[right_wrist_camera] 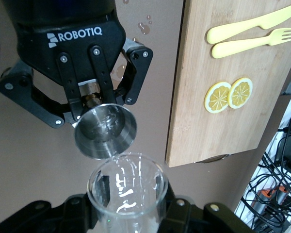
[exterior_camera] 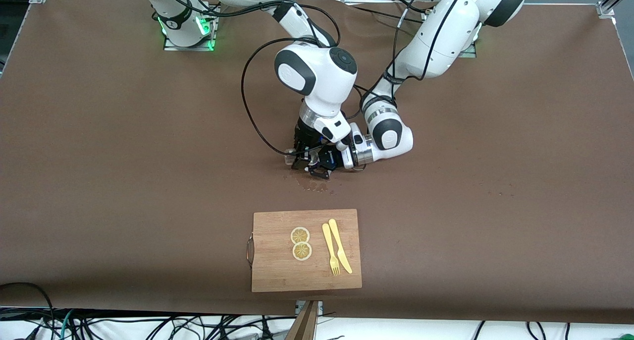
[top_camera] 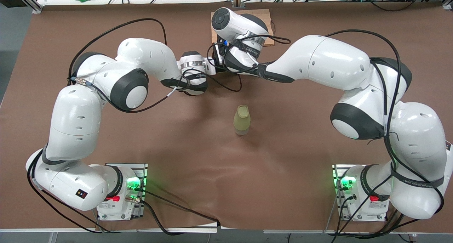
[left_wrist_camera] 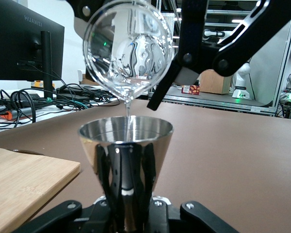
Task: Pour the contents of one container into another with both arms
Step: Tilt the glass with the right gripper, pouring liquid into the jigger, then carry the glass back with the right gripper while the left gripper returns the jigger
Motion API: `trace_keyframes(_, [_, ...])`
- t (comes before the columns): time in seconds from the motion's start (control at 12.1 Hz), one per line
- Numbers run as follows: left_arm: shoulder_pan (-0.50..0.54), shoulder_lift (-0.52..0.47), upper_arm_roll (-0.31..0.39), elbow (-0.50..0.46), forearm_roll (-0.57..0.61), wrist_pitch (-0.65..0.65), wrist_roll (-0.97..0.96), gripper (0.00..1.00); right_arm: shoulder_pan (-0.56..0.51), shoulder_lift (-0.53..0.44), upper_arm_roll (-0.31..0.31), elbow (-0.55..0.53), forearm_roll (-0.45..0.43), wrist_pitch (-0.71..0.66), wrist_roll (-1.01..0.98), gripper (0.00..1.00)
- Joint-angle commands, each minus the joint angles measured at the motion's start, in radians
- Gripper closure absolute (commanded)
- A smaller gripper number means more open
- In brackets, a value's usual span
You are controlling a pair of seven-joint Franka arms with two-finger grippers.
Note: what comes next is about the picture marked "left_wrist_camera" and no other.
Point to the black computer monitor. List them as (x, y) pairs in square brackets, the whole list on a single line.
[(9, 48)]

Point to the grey workbench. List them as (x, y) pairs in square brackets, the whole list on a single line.
[(208, 100)]

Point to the steel double jigger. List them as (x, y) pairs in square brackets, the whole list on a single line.
[(135, 131)]

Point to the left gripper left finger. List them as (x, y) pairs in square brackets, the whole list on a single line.
[(63, 216)]

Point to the brown table mat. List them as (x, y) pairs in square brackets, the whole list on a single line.
[(232, 157)]

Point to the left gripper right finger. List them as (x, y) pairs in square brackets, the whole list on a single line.
[(196, 216)]

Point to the red snack box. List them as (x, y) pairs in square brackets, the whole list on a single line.
[(190, 89)]

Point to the clear glass measuring cup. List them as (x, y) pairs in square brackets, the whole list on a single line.
[(126, 72)]

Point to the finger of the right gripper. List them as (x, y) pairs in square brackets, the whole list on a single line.
[(82, 7), (163, 85)]

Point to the large cardboard box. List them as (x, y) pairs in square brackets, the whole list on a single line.
[(215, 83)]

